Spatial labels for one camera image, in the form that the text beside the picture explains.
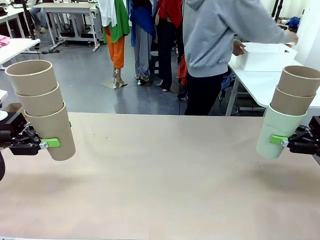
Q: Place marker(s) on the rack of hanging clothes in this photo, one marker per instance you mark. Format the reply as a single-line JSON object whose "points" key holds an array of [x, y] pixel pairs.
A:
{"points": [[115, 32]]}

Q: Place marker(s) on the black trousers of person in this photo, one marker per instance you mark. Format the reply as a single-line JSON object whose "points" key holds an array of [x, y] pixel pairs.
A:
{"points": [[202, 95]]}

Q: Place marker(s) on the brown cardboard box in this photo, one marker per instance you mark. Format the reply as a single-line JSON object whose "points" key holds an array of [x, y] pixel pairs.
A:
{"points": [[12, 108]]}

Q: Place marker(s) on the brown paper cup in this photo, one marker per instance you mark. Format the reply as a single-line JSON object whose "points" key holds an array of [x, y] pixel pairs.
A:
{"points": [[290, 105], [300, 80], [32, 77], [41, 102], [52, 130]]}

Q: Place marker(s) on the pink folded cloth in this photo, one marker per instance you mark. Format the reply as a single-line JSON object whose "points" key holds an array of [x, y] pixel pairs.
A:
{"points": [[3, 41]]}

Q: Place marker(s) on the white upright board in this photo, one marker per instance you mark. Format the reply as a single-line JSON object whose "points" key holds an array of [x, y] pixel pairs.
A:
{"points": [[308, 35]]}

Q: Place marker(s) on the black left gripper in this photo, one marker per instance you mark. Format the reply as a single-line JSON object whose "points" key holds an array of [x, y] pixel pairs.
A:
{"points": [[13, 127]]}

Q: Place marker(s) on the black tripod stand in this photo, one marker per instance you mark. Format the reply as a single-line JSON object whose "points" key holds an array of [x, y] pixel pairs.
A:
{"points": [[278, 10]]}

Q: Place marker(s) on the metal mannequin base plate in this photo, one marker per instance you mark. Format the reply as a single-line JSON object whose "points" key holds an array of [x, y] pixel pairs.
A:
{"points": [[113, 85]]}

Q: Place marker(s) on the white plastic basket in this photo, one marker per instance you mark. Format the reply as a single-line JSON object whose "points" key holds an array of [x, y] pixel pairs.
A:
{"points": [[267, 57]]}

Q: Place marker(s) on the seated person in jeans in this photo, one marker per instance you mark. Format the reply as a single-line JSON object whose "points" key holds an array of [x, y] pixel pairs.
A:
{"points": [[40, 16]]}

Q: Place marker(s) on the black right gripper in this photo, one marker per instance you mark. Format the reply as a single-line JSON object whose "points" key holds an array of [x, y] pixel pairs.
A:
{"points": [[315, 130]]}

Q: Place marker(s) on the blue crumpled cloth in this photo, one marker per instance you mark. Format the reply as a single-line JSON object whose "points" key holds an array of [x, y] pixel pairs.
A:
{"points": [[293, 22]]}

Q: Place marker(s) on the white table with pink cloth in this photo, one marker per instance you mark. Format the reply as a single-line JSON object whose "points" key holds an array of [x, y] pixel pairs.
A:
{"points": [[15, 48]]}

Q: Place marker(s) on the person's left hand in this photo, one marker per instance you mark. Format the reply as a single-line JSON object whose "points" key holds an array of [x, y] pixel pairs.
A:
{"points": [[238, 47]]}

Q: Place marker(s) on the white table with grey legs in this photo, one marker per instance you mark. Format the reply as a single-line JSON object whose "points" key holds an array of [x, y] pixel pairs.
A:
{"points": [[70, 15]]}

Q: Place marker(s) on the long white side table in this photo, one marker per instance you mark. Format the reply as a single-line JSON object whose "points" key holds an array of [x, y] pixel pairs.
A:
{"points": [[260, 85]]}

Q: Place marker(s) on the person's right hand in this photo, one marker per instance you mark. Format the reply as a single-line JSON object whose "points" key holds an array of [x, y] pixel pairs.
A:
{"points": [[293, 38]]}

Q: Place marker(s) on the mannequin red top dark trousers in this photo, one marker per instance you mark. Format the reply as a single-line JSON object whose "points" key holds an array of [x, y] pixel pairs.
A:
{"points": [[167, 40]]}

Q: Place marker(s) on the mannequin blue jacket grey trousers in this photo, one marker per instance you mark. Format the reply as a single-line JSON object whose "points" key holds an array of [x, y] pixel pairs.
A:
{"points": [[141, 37]]}

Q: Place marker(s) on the grey-sleeved right forearm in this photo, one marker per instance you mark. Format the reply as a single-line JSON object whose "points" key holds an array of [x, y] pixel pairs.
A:
{"points": [[273, 32]]}

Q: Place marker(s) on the orange hanging garment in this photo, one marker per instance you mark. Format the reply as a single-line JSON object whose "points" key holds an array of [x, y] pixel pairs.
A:
{"points": [[183, 71]]}

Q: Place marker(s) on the person in grey hoodie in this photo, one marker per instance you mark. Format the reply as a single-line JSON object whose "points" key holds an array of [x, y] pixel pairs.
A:
{"points": [[210, 37]]}

